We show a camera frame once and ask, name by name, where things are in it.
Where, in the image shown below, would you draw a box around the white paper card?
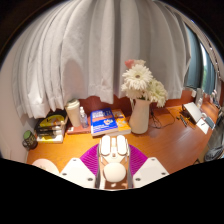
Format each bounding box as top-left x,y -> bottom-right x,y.
195,118 -> 210,135

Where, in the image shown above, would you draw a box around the white tumbler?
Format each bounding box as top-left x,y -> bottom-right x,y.
64,98 -> 82,128

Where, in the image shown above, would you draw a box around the thin black book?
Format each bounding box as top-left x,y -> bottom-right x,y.
35,129 -> 65,138
35,124 -> 66,133

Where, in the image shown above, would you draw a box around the white pleated curtain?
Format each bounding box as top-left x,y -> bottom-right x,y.
11,0 -> 193,119

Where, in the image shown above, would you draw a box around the orange book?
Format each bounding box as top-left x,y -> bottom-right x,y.
111,108 -> 132,135

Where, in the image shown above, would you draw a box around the yellow and white book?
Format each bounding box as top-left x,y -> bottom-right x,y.
35,133 -> 65,144

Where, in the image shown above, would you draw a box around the dark mug green inside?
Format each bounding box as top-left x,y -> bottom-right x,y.
21,129 -> 39,151

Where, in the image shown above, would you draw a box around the black cable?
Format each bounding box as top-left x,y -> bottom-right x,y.
148,106 -> 176,129

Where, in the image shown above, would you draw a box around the window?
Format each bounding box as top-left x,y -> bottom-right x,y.
184,24 -> 224,99

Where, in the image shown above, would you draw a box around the pink cartoon mouse pad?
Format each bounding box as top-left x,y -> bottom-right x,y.
31,158 -> 61,176

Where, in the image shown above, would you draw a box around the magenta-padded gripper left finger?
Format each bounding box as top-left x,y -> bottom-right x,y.
59,143 -> 101,190

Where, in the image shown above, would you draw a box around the white computer mouse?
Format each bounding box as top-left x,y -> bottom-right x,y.
98,134 -> 130,184

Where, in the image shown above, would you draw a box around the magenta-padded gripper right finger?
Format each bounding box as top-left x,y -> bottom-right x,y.
127,143 -> 170,189

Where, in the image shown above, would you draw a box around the black and yellow book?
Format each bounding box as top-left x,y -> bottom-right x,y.
34,113 -> 69,129

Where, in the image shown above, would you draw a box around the clear spray bottle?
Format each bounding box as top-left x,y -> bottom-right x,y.
78,106 -> 90,129

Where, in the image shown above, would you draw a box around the white ceramic vase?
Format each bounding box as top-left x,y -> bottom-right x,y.
128,98 -> 153,135

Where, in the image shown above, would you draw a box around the blue book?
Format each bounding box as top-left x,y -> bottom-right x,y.
89,107 -> 119,137

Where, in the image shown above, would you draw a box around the red notebook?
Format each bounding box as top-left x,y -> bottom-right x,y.
66,123 -> 93,135

